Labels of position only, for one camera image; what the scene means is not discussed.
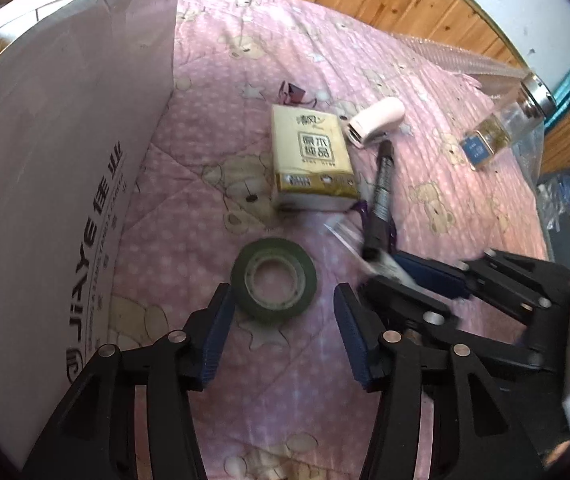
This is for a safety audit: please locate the green tape roll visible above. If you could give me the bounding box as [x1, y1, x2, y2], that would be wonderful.
[230, 237, 319, 325]

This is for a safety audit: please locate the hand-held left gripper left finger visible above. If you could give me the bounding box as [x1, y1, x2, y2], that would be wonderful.
[20, 282, 236, 480]

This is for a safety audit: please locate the glass jar with metal lid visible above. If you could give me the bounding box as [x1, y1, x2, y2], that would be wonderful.
[460, 72, 559, 172]

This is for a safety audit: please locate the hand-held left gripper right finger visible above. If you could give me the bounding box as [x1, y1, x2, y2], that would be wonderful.
[333, 282, 537, 480]

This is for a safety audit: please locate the purple strap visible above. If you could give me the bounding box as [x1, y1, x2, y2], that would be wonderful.
[347, 200, 399, 242]

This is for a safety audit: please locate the purple binder clip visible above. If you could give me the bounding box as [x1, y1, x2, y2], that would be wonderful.
[277, 80, 307, 107]

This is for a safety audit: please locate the blue plastic bag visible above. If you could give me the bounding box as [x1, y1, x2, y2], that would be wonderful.
[535, 170, 570, 235]

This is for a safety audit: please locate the clear plastic packet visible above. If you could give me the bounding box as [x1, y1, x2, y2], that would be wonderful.
[322, 214, 408, 283]

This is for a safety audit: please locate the pink bear printed blanket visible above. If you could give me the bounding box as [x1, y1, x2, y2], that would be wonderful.
[107, 0, 552, 480]

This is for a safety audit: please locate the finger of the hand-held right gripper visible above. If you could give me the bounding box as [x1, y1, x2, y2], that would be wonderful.
[392, 249, 570, 313]
[359, 280, 561, 373]

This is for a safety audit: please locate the yellow tissue pack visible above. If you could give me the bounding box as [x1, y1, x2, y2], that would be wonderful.
[270, 104, 361, 213]

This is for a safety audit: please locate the white cardboard box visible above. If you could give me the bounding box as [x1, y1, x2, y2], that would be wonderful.
[0, 0, 184, 467]

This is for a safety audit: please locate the pink power bank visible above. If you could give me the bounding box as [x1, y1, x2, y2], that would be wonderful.
[347, 99, 406, 150]

